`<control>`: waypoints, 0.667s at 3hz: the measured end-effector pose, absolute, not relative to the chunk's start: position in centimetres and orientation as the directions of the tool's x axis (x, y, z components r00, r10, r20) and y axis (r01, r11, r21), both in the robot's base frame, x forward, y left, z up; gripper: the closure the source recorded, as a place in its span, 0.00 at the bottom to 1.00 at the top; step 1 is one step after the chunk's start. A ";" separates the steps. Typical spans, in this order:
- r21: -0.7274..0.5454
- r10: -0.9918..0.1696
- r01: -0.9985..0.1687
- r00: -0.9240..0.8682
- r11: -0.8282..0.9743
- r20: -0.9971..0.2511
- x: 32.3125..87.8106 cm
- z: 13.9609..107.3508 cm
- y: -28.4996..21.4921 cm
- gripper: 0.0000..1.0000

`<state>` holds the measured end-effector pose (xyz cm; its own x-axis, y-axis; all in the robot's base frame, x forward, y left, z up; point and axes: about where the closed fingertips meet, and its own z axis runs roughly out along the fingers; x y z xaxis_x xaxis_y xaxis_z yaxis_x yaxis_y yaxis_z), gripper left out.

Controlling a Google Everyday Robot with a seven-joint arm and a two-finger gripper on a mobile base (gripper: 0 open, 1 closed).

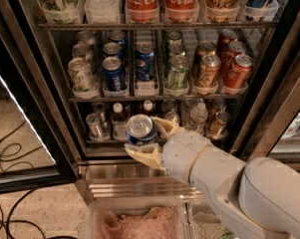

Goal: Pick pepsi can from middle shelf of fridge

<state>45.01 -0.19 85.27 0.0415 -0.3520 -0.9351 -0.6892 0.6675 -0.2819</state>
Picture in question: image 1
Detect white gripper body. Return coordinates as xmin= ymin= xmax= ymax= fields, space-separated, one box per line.
xmin=161 ymin=130 xmax=211 ymax=183

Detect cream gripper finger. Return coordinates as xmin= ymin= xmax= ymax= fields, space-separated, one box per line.
xmin=125 ymin=143 xmax=163 ymax=169
xmin=151 ymin=117 xmax=185 ymax=139

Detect blue pepsi can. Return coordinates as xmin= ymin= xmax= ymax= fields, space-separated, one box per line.
xmin=126 ymin=114 xmax=157 ymax=146
xmin=102 ymin=57 xmax=127 ymax=92

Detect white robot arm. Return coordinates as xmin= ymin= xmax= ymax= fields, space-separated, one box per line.
xmin=125 ymin=115 xmax=300 ymax=239

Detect green can bottom middle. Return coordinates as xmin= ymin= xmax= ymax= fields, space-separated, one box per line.
xmin=163 ymin=112 xmax=180 ymax=124

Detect brown can bottom right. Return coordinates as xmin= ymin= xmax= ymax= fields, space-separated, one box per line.
xmin=208 ymin=111 xmax=230 ymax=136

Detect silver can bottom left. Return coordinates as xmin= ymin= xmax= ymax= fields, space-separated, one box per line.
xmin=86 ymin=113 xmax=109 ymax=141

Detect blue pepsi can left front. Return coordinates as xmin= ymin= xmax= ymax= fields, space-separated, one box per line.
xmin=102 ymin=57 xmax=127 ymax=92

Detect orange gold can front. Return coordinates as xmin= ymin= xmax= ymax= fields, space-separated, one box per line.
xmin=194 ymin=54 xmax=221 ymax=88

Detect blue pepsi can second row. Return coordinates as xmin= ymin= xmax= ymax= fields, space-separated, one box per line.
xmin=136 ymin=42 xmax=155 ymax=82

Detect white green can front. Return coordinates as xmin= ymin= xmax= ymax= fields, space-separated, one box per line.
xmin=68 ymin=58 xmax=96 ymax=93

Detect red can front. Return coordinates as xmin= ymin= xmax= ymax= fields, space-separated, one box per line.
xmin=223 ymin=55 xmax=253 ymax=89

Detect glass fridge door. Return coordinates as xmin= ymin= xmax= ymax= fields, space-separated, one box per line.
xmin=0 ymin=11 xmax=76 ymax=194

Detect gold bottle top shelf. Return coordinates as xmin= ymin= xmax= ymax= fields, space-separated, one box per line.
xmin=204 ymin=0 xmax=238 ymax=22

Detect juice bottle white cap right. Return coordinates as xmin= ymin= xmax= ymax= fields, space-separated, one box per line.
xmin=142 ymin=101 xmax=156 ymax=117

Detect juice bottle white cap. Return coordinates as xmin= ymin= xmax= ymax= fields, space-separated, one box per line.
xmin=142 ymin=101 xmax=156 ymax=117
xmin=111 ymin=103 xmax=129 ymax=141

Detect clear water bottle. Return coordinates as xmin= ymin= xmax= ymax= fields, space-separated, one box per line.
xmin=85 ymin=0 xmax=121 ymax=24
xmin=185 ymin=103 xmax=208 ymax=134

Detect juice bottle white cap left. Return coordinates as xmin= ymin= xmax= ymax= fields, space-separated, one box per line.
xmin=111 ymin=103 xmax=129 ymax=141

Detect clear bin with bubble wrap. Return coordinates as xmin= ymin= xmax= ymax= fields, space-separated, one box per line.
xmin=187 ymin=200 xmax=238 ymax=239

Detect clear bin with pink wrap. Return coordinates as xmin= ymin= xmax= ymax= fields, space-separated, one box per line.
xmin=84 ymin=196 xmax=190 ymax=239

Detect red coca-cola bottle right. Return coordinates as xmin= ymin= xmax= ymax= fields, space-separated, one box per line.
xmin=165 ymin=0 xmax=195 ymax=22

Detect red coca-cola bottle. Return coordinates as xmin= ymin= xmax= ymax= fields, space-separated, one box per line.
xmin=127 ymin=0 xmax=158 ymax=23
xmin=165 ymin=0 xmax=195 ymax=22

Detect red coca-cola bottle left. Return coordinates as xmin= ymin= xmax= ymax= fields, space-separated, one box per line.
xmin=127 ymin=0 xmax=158 ymax=23

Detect clear water bottle top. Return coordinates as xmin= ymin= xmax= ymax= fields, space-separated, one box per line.
xmin=85 ymin=0 xmax=121 ymax=24

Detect green white bottle top left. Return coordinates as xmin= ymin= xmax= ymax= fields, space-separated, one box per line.
xmin=42 ymin=0 xmax=83 ymax=24

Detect black floor cable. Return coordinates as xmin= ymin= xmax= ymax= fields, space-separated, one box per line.
xmin=0 ymin=100 xmax=78 ymax=239

